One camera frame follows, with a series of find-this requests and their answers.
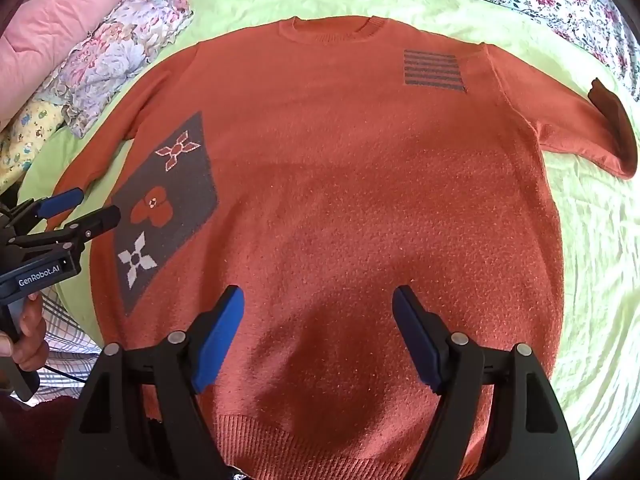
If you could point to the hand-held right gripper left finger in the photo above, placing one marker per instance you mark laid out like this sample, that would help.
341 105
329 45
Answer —
220 345

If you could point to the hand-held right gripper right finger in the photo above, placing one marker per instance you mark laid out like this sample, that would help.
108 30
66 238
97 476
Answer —
417 345

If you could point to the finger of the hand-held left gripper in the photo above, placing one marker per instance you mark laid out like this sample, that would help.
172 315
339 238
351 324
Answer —
60 202
97 221

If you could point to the orange knit sweater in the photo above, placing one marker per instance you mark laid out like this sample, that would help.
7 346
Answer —
350 185

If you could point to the person's left hand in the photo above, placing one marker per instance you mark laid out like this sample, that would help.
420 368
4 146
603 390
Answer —
35 340

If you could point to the plaid cloth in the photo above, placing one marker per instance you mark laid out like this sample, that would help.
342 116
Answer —
65 330

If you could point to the yellow printed cloth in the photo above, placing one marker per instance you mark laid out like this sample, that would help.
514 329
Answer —
30 130

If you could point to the dark red cloth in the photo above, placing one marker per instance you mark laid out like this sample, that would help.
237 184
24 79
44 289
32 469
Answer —
40 420

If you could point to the purple floral ruffled quilt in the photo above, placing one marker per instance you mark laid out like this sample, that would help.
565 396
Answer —
115 45

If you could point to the light green bed sheet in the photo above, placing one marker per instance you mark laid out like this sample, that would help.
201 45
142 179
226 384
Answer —
590 260

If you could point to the pink quilt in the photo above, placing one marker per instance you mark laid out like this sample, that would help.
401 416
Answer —
65 5

